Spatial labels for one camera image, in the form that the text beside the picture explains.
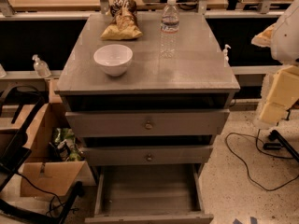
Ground open cardboard box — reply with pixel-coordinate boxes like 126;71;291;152
0;78;96;198

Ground yellow chip bag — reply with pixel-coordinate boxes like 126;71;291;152
101;0;143;40

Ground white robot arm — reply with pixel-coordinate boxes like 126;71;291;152
251;0;299;129

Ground clear plastic water bottle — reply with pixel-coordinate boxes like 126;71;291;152
160;0;179;58

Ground black chair frame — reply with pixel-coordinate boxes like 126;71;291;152
0;85;84;224

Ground grey drawer cabinet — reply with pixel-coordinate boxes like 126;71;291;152
54;11;241;179

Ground grey top drawer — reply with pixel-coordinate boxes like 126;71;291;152
66;109;229;137

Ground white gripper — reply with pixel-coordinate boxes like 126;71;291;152
253;65;299;129

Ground grey bottom drawer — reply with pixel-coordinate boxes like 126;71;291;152
85;164;213;224

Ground green snack bags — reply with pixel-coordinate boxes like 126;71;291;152
49;128;84;161

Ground white ceramic bowl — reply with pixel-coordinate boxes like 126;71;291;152
93;44;133;77

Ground grey middle drawer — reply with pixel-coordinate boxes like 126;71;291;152
83;146;213;166

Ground clear pump bottle left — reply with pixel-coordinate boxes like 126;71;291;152
32;54;51;78

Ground small white pump bottle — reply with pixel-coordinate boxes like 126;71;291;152
222;44;231;62

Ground black stand leg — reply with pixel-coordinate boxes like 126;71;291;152
263;130;299;162

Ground black floor cable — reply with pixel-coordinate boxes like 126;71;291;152
224;128;299;192

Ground grey drawer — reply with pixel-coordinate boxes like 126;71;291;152
83;146;213;166
66;109;229;137
85;164;213;224

